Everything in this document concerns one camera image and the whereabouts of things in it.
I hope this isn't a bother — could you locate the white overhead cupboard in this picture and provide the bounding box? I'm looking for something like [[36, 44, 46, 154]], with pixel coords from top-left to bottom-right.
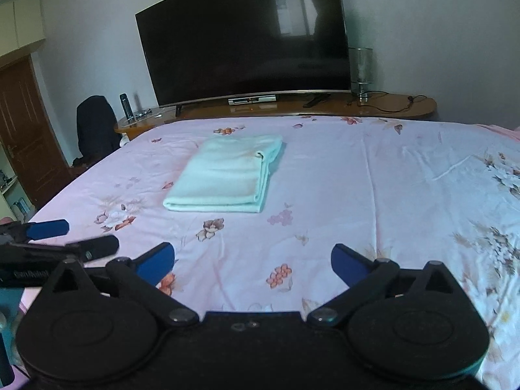
[[0, 0, 46, 68]]

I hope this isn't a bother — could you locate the black curved television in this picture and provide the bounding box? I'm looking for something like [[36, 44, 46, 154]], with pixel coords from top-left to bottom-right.
[[135, 0, 352, 115]]

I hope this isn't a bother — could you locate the wooden television cabinet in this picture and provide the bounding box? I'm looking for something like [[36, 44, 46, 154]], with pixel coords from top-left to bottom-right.
[[114, 91, 438, 135]]

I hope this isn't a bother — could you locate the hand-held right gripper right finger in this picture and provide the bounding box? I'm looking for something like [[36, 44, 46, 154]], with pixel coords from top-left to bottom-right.
[[306, 244, 469, 328]]

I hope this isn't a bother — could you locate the black chair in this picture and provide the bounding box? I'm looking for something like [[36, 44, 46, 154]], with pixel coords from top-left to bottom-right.
[[76, 95, 121, 167]]

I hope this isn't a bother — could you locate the black power cable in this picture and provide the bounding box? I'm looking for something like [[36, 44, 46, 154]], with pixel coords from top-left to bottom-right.
[[357, 91, 428, 113]]

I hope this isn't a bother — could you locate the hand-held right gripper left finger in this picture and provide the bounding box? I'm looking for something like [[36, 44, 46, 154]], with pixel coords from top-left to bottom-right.
[[38, 241, 200, 328]]

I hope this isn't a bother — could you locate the white towel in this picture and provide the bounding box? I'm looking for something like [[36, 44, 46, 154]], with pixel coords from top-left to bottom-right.
[[162, 135, 284, 214]]

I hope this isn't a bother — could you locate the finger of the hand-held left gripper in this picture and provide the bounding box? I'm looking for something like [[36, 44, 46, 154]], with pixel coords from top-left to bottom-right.
[[64, 234, 120, 263], [0, 219, 70, 244]]

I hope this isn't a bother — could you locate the brown wooden door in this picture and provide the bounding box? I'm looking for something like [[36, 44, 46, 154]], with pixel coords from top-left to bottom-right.
[[0, 58, 74, 210]]

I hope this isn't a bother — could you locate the glass table lamp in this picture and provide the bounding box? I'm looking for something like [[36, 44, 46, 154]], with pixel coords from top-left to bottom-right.
[[348, 46, 374, 102]]

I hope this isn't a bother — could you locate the white shelf unit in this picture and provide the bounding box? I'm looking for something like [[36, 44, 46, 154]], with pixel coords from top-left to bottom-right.
[[0, 146, 33, 222]]

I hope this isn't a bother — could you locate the black water bottle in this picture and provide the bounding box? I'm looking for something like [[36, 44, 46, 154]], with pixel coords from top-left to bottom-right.
[[119, 93, 135, 123]]

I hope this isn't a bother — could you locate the pink floral bed sheet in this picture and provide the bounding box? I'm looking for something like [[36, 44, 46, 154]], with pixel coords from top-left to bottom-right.
[[22, 114, 520, 386]]

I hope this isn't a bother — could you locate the silver set-top box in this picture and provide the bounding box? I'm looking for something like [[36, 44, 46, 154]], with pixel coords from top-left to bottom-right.
[[227, 94, 278, 107]]

